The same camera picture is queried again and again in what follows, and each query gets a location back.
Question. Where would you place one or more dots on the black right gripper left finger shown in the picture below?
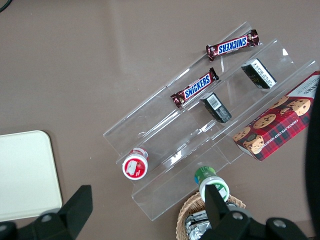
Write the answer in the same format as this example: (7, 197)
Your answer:
(72, 212)

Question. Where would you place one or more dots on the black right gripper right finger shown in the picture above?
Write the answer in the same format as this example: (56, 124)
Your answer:
(217, 212)

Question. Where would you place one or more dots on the light wicker basket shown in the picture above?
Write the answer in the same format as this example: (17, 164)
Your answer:
(185, 212)

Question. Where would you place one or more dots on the beige plastic tray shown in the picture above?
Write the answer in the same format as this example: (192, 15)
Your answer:
(25, 172)

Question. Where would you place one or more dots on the foil-wrapped pack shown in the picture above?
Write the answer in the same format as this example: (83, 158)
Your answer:
(197, 225)

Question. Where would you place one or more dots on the green yogurt cup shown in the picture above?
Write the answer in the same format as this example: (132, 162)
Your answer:
(208, 176)

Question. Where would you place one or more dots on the red strawberry yogurt cup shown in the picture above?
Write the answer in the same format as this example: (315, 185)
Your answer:
(135, 166)

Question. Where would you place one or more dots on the clear acrylic tiered stand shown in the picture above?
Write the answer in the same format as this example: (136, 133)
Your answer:
(175, 140)

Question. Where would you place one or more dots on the small black carton box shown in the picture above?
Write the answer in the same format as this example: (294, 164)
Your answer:
(260, 73)
(216, 107)

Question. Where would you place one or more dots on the red tartan cookie box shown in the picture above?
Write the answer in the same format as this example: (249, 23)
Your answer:
(277, 122)

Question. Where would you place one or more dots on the Snickers chocolate bar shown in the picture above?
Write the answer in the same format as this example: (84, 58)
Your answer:
(233, 45)
(196, 88)

